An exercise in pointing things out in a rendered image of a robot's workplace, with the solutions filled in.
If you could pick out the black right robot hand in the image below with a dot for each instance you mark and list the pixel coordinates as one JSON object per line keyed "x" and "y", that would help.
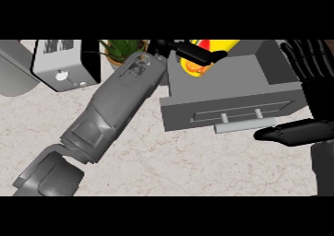
{"x": 323, "y": 92}

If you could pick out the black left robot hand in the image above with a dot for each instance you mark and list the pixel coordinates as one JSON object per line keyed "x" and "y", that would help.
{"x": 193, "y": 53}

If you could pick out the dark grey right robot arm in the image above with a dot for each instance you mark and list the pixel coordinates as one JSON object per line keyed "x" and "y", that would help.
{"x": 326, "y": 172}

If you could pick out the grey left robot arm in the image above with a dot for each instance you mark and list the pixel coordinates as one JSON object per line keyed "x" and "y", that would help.
{"x": 112, "y": 98}

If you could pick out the grey open drawer box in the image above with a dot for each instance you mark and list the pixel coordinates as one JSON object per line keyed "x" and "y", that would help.
{"x": 236, "y": 78}

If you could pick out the green potted plant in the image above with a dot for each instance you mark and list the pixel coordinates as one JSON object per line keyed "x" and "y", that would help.
{"x": 122, "y": 49}

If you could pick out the white toaster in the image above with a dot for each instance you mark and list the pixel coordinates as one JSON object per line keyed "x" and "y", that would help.
{"x": 59, "y": 66}

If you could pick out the grey rounded appliance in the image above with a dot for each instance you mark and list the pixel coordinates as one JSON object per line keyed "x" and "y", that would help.
{"x": 9, "y": 70}

